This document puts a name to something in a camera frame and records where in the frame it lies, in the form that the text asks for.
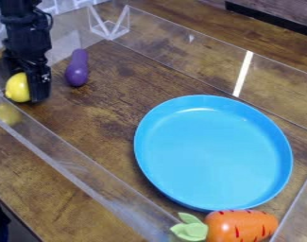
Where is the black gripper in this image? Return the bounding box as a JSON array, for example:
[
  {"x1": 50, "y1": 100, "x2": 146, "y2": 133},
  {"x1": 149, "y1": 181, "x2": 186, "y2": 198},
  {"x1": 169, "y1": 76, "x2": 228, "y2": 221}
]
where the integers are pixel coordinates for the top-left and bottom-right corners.
[{"x1": 0, "y1": 9, "x2": 54, "y2": 102}]

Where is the yellow toy lemon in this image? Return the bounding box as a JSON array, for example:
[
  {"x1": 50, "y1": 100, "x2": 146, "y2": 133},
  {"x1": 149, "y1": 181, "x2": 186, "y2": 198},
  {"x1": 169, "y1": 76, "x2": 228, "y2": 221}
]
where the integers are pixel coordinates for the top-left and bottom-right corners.
[{"x1": 6, "y1": 72, "x2": 32, "y2": 102}]

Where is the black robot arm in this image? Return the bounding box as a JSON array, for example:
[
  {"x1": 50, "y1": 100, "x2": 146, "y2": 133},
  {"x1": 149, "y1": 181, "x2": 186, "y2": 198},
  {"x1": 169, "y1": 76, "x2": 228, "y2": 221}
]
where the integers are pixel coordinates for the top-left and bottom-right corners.
[{"x1": 0, "y1": 0, "x2": 54, "y2": 102}]

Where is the blue round tray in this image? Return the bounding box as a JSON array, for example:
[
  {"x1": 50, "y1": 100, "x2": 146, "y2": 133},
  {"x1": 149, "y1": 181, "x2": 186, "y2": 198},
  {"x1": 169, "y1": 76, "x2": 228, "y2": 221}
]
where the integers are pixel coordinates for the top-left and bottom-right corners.
[{"x1": 134, "y1": 95, "x2": 294, "y2": 211}]

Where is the purple toy eggplant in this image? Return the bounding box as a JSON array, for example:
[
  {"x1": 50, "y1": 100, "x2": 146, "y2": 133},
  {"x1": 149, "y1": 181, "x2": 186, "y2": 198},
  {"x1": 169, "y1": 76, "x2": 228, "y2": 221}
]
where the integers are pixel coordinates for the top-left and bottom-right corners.
[{"x1": 65, "y1": 48, "x2": 89, "y2": 87}]

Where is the grey patterned curtain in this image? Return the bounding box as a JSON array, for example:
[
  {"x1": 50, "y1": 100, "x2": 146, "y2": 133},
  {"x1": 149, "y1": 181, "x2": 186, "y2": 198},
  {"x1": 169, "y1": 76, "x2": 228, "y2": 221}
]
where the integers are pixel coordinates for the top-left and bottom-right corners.
[{"x1": 0, "y1": 0, "x2": 109, "y2": 48}]

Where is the orange toy carrot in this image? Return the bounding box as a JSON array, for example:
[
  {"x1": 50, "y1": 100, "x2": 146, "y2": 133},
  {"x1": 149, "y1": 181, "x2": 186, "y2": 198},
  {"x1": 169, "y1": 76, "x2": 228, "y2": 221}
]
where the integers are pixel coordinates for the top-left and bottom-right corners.
[{"x1": 172, "y1": 210, "x2": 278, "y2": 242}]

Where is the clear acrylic enclosure wall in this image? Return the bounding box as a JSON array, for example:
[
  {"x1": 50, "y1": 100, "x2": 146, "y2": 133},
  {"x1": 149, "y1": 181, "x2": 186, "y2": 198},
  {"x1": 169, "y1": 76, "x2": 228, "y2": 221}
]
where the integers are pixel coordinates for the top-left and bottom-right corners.
[{"x1": 0, "y1": 0, "x2": 307, "y2": 242}]

